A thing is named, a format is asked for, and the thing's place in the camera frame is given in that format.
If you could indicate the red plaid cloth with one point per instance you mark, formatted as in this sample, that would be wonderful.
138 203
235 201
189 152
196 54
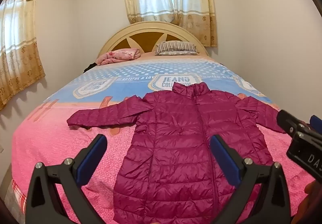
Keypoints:
19 195

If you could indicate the person's right hand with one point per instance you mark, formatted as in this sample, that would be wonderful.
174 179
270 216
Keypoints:
310 187

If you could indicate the folded pink floral blanket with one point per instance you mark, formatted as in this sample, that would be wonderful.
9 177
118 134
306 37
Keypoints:
118 56

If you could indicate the pink and blue printed bed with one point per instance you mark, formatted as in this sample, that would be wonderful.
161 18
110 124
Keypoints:
63 138

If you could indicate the magenta quilted puffer jacket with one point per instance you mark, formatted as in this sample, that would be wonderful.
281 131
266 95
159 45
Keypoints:
176 151

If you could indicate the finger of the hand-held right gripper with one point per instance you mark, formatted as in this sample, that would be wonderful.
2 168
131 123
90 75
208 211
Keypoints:
289 122
317 122

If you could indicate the beige floral side curtain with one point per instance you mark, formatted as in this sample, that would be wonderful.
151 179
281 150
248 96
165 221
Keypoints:
17 37

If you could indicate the striped pillow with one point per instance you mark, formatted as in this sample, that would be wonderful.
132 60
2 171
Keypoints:
176 48

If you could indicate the dark cloth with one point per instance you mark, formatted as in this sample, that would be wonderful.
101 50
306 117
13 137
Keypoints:
90 66

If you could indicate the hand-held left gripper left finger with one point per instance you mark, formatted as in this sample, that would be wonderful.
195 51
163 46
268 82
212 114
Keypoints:
91 154

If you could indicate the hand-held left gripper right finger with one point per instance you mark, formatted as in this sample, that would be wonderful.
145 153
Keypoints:
226 161

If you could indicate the cream wooden headboard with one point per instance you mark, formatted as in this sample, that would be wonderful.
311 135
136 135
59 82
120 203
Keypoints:
140 37

